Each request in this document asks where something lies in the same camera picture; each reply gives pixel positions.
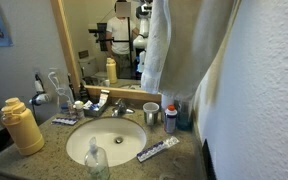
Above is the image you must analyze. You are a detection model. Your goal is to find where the orange capped shaving can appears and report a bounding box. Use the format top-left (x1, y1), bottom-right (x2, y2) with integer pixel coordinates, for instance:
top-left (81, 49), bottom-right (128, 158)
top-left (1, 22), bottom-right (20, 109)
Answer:
top-left (164, 104), bottom-right (178, 134)

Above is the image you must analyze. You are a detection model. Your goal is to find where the blue round container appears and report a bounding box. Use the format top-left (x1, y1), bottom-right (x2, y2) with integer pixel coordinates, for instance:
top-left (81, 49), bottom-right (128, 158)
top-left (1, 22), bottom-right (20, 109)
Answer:
top-left (58, 101), bottom-right (71, 114)

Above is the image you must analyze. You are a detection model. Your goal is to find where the white charger cable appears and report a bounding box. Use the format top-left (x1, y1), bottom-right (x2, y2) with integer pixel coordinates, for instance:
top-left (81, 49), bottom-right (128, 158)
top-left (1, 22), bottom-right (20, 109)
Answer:
top-left (47, 70), bottom-right (75, 107)

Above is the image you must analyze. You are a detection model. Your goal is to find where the white toothpaste tube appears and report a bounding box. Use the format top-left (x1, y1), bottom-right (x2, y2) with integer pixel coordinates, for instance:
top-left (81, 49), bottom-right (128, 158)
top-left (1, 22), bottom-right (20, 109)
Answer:
top-left (98, 89), bottom-right (111, 108)

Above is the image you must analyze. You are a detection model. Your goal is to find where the small black bottle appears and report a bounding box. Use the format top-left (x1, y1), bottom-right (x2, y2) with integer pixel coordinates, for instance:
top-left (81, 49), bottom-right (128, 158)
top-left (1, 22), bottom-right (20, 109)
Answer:
top-left (78, 82), bottom-right (91, 104)

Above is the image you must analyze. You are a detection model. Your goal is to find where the clear soap pump dispenser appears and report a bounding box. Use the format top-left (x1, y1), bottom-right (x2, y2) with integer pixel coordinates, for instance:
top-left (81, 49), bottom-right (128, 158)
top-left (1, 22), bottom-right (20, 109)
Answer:
top-left (83, 136), bottom-right (111, 180)

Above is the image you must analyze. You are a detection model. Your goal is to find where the white oval sink basin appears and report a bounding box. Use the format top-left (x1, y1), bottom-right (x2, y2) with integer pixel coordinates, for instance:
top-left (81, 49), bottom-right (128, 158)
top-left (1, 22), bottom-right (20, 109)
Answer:
top-left (65, 117), bottom-right (148, 168)

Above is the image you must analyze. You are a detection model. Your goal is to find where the short weekly pill organizer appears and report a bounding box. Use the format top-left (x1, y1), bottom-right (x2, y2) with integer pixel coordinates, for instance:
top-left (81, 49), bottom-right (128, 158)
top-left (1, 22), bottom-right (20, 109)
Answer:
top-left (51, 116), bottom-right (79, 127)

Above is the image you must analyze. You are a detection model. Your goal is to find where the small white capped bottle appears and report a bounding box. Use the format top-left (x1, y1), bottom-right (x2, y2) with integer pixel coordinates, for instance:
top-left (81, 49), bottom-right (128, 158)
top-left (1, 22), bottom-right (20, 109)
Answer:
top-left (73, 100), bottom-right (86, 120)

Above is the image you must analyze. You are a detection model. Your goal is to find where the cream yellow water bottle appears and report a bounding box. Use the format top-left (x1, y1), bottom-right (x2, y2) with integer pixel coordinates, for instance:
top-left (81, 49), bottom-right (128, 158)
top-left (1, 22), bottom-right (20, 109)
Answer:
top-left (0, 97), bottom-right (46, 157)

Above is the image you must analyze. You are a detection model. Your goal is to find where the white wall hair dryer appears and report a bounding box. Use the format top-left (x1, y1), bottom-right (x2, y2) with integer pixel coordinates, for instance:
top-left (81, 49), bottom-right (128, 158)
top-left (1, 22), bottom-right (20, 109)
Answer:
top-left (28, 73), bottom-right (52, 108)

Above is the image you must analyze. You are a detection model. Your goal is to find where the white terry towel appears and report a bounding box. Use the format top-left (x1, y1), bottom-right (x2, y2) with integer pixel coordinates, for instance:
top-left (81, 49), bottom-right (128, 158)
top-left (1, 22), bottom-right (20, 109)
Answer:
top-left (140, 0), bottom-right (242, 101)

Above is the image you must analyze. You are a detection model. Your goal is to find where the grey toiletry tray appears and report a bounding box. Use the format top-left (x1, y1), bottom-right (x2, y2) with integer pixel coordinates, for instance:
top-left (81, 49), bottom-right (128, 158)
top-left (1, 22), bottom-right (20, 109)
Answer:
top-left (83, 99), bottom-right (111, 118)

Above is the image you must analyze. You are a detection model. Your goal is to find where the chrome sink faucet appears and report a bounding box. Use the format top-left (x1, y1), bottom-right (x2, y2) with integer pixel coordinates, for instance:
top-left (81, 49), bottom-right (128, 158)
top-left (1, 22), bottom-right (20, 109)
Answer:
top-left (111, 98), bottom-right (136, 118)

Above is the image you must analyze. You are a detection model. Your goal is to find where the blue mouthwash bottle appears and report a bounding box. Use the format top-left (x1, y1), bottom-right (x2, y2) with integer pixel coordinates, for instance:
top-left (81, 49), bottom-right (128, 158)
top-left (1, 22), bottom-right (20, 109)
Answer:
top-left (175, 99), bottom-right (194, 132)

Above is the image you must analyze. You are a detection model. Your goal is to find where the grey ceramic mug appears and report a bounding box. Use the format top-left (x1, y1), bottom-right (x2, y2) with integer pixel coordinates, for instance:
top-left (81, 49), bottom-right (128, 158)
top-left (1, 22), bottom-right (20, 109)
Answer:
top-left (142, 101), bottom-right (160, 127)

